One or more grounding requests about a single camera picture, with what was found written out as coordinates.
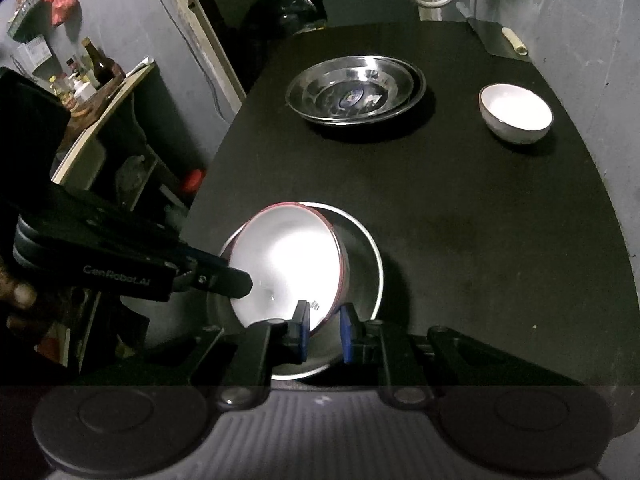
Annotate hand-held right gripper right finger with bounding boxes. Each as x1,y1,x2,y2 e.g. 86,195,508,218
339,304,585,409

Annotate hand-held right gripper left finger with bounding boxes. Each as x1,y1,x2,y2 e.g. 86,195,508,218
82,300,311,410

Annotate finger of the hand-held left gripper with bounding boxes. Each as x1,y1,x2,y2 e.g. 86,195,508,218
172,245,254,300

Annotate deep steel bowl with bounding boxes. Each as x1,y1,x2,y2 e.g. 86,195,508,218
206,202,385,380

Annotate white ceramic bowl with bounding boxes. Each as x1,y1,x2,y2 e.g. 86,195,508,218
478,83,555,145
234,202,350,337

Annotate large steel plate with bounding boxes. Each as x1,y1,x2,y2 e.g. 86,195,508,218
285,55,427,127

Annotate person's left hand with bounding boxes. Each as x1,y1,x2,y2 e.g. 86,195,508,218
0,260,40,348

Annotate wooden shelf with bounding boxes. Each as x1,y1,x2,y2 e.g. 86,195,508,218
50,57,159,186

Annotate brown glass bottle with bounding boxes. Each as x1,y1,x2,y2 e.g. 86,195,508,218
82,37,119,87

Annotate red plastic bags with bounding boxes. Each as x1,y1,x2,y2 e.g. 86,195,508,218
42,0,81,27

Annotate black plastic bag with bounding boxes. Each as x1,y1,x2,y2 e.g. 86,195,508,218
272,0,329,36

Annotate wall calendar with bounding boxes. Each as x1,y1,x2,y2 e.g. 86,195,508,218
17,35,54,69

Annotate green wall rack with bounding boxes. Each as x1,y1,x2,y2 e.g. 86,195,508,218
6,0,48,44

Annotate pale door frame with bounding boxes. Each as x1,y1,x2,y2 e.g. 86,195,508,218
165,0,249,112

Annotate cleaver with white handle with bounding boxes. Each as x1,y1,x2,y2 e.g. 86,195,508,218
467,17,532,61

